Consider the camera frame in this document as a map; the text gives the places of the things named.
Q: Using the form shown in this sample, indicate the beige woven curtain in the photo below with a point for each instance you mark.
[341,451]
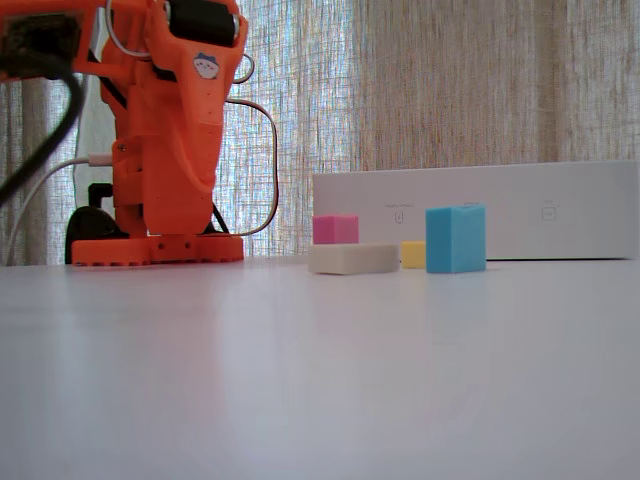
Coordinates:
[450,75]

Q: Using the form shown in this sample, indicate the pink foam cuboid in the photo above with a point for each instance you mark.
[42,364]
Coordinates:
[335,230]

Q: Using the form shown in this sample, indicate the black power plug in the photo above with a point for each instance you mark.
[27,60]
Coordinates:
[100,190]

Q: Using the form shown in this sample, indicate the yellow foam cuboid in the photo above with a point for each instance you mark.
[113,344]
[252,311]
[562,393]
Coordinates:
[412,255]

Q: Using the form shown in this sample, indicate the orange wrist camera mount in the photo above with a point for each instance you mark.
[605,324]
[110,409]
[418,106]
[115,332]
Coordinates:
[40,45]

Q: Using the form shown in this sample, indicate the white cardboard bin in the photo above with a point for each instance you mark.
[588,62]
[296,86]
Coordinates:
[550,200]

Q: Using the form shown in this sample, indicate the blue foam cuboid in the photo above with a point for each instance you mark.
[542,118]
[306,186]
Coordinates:
[450,240]

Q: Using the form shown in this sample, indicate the cartoon cat sticker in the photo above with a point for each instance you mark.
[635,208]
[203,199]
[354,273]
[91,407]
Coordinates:
[207,66]

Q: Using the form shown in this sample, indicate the black table clamp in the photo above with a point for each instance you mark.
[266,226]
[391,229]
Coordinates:
[90,225]

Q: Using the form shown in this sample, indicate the orange robot arm with base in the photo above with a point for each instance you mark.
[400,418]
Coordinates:
[165,150]

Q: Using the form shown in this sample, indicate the white foam cuboid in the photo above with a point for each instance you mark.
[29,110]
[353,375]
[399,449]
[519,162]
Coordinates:
[350,260]

